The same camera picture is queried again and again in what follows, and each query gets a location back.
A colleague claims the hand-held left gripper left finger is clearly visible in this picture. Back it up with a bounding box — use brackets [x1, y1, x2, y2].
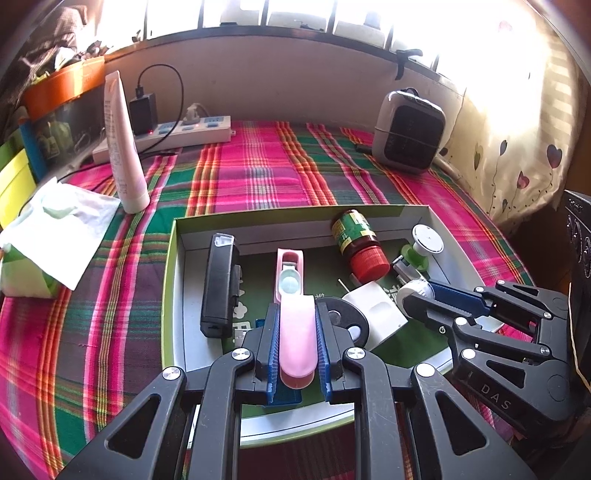
[55, 302, 281, 480]

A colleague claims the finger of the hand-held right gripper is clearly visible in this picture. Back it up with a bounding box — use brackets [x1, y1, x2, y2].
[425, 279, 570, 337]
[401, 293, 555, 370]

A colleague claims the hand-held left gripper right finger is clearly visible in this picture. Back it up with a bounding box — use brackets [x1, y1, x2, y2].
[315, 299, 539, 480]

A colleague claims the small white round device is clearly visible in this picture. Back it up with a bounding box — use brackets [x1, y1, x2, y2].
[396, 278, 435, 315]

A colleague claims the pink rounded strip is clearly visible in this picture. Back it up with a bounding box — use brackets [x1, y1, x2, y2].
[278, 295, 320, 389]

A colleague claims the black round device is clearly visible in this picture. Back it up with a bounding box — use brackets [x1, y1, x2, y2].
[316, 298, 370, 344]

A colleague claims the silver lighter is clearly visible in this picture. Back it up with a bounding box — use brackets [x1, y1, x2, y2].
[392, 256, 430, 287]

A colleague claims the white charger adapter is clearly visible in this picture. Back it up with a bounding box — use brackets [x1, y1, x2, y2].
[342, 281, 409, 349]

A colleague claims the green white round cap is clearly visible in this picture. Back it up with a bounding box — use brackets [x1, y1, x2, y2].
[399, 224, 445, 275]

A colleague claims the green cardboard box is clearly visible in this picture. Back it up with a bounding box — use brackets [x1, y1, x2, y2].
[161, 204, 502, 448]

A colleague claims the black rectangular device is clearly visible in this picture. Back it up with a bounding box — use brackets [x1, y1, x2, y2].
[199, 233, 243, 339]

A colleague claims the brown bottle red cap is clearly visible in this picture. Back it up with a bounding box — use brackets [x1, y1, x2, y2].
[330, 209, 391, 282]

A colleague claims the grey fan heater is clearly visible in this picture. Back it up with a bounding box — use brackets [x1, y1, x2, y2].
[372, 89, 446, 174]

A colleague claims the cream heart print curtain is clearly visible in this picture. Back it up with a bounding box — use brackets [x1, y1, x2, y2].
[438, 18, 585, 232]

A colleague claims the pink green plaid blanket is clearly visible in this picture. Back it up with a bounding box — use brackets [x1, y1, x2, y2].
[0, 119, 536, 480]

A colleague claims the white power strip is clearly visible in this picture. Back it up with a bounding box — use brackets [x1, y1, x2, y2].
[92, 115, 232, 163]

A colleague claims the white cosmetic tube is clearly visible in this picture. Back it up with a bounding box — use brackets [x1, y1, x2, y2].
[104, 71, 151, 214]

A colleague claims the white tissue sheet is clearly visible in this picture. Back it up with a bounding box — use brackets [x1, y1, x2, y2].
[0, 178, 122, 291]

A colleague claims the green tissue pack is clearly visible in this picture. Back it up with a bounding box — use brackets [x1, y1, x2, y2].
[0, 244, 62, 298]

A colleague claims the black charger adapter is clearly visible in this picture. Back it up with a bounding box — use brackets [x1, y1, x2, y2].
[128, 93, 160, 137]

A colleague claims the dark glossy box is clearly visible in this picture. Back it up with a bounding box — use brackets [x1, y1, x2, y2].
[28, 85, 112, 181]

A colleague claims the yellow-green box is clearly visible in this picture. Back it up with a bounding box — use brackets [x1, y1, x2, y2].
[0, 138, 38, 229]

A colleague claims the blue box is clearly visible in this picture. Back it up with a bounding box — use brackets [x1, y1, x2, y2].
[19, 117, 47, 181]

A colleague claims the orange box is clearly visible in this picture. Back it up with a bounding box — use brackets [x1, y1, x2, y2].
[21, 55, 106, 118]

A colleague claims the white heater cord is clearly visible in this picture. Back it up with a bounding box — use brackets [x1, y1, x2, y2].
[436, 157, 465, 183]

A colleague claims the black cable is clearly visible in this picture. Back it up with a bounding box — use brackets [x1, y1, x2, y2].
[55, 65, 185, 183]

